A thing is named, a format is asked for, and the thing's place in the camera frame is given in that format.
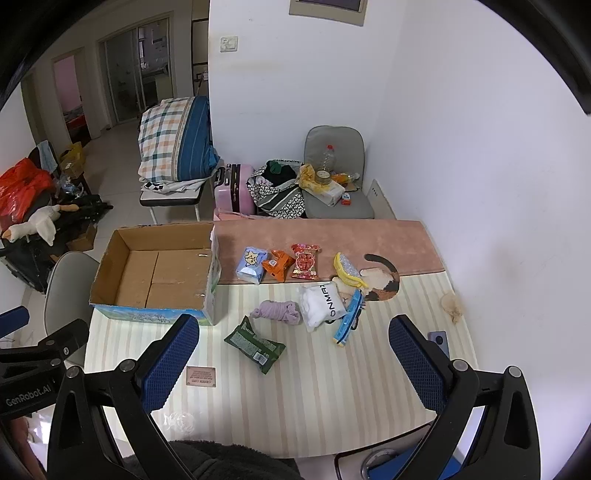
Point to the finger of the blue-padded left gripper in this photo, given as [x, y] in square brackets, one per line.
[13, 320]

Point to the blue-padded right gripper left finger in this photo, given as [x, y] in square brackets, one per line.
[81, 444]

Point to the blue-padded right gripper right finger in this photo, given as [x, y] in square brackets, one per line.
[506, 443]

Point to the green snack packet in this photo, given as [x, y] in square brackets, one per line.
[262, 351]

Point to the long blue snack packet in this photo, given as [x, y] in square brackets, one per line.
[351, 320]

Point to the white pouch black lettering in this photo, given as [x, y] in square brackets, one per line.
[320, 303]

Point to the yellow silver snack packet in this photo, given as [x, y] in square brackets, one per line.
[347, 272]

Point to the blue tissue pack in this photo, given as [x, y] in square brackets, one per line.
[250, 266]

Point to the purple fuzzy cloth bundle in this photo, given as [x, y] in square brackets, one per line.
[287, 312]

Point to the orange snack packet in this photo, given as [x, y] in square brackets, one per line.
[278, 264]

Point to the red snack packet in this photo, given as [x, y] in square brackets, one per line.
[305, 261]

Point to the grey plastic chair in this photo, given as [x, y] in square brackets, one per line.
[68, 291]

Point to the white goose plush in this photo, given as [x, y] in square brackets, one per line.
[41, 222]

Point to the grey smartphone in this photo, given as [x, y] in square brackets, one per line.
[440, 338]

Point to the red plastic bag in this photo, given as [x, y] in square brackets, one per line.
[21, 185]

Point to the open cardboard box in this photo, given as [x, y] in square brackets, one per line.
[156, 273]

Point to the yellow cardboard box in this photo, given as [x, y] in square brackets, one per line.
[72, 161]

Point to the folded plaid quilt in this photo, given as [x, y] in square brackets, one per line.
[175, 142]

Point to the pink suitcase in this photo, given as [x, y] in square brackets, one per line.
[231, 193]

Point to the patterned tote bag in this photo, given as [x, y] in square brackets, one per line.
[275, 191]

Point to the white tissue box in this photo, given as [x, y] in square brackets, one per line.
[327, 194]

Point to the tape roll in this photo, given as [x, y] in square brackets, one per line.
[323, 177]

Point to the clear plastic bottle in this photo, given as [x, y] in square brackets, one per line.
[328, 159]

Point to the grey cushioned chair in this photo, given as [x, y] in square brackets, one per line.
[336, 156]

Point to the wall switch panel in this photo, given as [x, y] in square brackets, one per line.
[228, 44]

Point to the framed wall picture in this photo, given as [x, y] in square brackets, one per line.
[352, 12]

